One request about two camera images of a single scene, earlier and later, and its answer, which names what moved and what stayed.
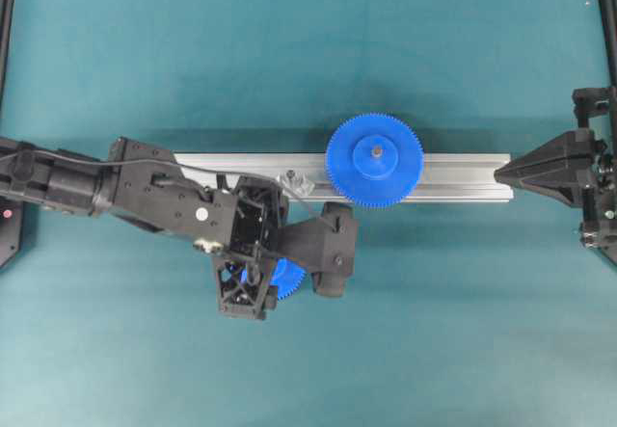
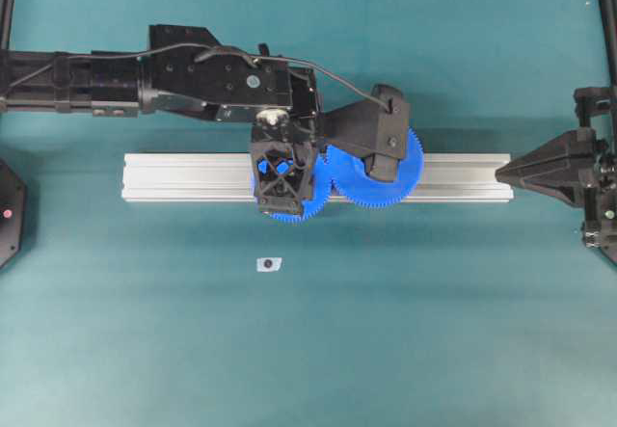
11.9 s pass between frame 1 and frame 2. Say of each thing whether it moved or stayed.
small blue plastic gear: moved
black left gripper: moved
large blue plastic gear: stayed
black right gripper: stayed
